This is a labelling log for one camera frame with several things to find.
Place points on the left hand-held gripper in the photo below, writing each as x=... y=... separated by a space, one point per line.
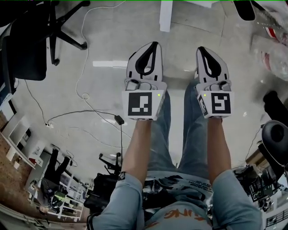
x=139 y=105

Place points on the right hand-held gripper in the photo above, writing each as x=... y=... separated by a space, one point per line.
x=221 y=103

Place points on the person's left forearm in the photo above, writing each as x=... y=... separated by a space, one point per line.
x=137 y=152

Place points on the person's right forearm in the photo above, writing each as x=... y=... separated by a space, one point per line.
x=219 y=152

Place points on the white table leg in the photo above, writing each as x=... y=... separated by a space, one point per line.
x=166 y=15

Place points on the black chair seat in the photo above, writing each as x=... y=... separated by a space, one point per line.
x=245 y=11

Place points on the clear plastic bag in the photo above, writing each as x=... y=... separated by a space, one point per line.
x=276 y=56

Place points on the person's blue jeans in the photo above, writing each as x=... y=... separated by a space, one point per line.
x=162 y=143

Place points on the black office chair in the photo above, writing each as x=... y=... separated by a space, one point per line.
x=24 y=49
x=101 y=186
x=274 y=134

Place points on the white floor socket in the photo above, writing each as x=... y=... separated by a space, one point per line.
x=50 y=125

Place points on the person's printed shirt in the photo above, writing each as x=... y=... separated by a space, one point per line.
x=180 y=202

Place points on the person's denim jacket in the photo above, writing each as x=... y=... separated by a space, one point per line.
x=121 y=202

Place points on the white metal rack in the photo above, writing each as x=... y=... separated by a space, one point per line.
x=69 y=202

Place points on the white wall shelf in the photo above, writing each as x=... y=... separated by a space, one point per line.
x=20 y=134

